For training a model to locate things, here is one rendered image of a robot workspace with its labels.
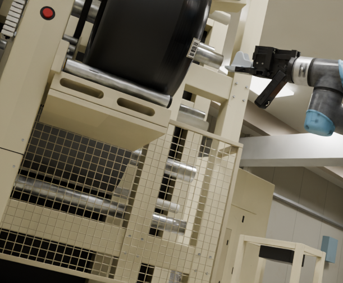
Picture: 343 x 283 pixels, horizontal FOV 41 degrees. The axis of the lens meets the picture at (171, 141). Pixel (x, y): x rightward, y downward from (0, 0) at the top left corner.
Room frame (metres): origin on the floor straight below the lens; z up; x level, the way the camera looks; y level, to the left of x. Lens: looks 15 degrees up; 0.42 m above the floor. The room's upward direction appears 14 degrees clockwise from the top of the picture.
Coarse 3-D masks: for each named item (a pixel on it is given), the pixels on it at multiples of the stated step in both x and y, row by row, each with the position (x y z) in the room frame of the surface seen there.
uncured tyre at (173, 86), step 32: (128, 0) 1.18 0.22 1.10; (160, 0) 1.19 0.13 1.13; (192, 0) 1.21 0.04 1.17; (96, 32) 1.62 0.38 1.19; (128, 32) 1.21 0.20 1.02; (160, 32) 1.22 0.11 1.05; (192, 32) 1.24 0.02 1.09; (96, 64) 1.31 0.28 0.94; (128, 64) 1.28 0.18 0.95; (160, 64) 1.28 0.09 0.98
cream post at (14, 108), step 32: (32, 0) 1.28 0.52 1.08; (64, 0) 1.31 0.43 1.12; (32, 32) 1.29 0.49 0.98; (64, 32) 1.32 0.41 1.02; (32, 64) 1.30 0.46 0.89; (0, 96) 1.28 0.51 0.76; (32, 96) 1.31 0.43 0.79; (0, 128) 1.29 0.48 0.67; (32, 128) 1.32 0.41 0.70; (0, 160) 1.30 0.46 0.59; (0, 192) 1.31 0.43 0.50; (0, 224) 1.32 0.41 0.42
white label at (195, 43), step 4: (196, 40) 1.26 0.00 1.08; (200, 40) 1.28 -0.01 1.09; (192, 44) 1.26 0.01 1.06; (196, 44) 1.28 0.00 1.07; (192, 48) 1.27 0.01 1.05; (196, 48) 1.29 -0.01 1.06; (188, 52) 1.27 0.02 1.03; (192, 52) 1.28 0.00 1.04; (188, 56) 1.28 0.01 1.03; (192, 56) 1.29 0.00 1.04
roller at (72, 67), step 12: (72, 60) 1.26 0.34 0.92; (72, 72) 1.27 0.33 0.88; (84, 72) 1.27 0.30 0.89; (96, 72) 1.28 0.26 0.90; (108, 72) 1.30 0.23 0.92; (108, 84) 1.30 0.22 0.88; (120, 84) 1.30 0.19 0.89; (132, 84) 1.31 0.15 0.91; (132, 96) 1.33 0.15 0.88; (144, 96) 1.33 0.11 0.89; (156, 96) 1.33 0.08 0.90; (168, 96) 1.35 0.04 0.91
